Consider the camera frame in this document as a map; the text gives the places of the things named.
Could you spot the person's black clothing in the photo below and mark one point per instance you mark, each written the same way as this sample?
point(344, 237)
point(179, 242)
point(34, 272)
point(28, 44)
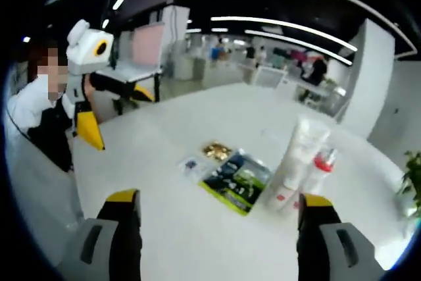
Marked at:
point(52, 136)

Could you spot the grey chair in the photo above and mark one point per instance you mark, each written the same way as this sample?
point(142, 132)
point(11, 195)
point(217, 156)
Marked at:
point(39, 189)

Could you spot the small ceiling light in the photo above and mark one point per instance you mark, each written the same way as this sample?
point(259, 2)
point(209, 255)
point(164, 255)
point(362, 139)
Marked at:
point(26, 39)

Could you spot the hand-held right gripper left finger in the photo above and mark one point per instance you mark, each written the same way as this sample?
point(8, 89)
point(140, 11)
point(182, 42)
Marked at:
point(121, 228)

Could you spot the green potted plant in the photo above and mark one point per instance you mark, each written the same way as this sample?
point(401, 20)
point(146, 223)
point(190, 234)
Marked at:
point(412, 175)

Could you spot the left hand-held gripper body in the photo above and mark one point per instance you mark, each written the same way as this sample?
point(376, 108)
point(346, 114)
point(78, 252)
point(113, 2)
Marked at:
point(87, 49)

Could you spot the pink panel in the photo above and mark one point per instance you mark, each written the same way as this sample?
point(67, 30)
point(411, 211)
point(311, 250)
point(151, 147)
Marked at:
point(148, 44)

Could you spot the white skincare tube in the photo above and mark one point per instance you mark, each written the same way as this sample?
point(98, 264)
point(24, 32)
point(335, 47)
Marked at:
point(302, 149)

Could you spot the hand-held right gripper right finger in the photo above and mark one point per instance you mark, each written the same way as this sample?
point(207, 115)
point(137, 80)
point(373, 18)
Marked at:
point(315, 228)

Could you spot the clear blue skincare sachet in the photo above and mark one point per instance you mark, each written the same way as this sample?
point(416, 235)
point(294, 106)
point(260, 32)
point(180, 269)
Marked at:
point(194, 165)

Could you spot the person's head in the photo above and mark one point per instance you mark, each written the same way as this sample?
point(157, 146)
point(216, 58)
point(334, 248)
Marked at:
point(32, 64)

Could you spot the gold foil skincare sachet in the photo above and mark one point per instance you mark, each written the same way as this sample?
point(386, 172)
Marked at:
point(216, 151)

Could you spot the person's left hand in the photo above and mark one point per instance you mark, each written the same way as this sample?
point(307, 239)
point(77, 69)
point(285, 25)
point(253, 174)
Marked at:
point(88, 84)

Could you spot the person's white shirt torso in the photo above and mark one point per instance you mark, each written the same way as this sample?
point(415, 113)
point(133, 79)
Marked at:
point(29, 110)

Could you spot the green black skincare sachet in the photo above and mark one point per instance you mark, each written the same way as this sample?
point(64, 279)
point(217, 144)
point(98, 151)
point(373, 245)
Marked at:
point(235, 182)

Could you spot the red-banded white skincare bottle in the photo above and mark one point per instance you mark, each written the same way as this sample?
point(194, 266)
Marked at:
point(315, 179)

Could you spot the short ceiling light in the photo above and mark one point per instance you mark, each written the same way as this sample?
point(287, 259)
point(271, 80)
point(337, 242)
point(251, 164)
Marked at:
point(119, 0)

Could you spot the white background desk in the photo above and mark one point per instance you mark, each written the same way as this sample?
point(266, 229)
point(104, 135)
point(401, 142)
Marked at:
point(138, 72)

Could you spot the ceiling light strip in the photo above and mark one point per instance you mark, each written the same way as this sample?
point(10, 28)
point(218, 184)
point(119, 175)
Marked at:
point(296, 40)
point(283, 23)

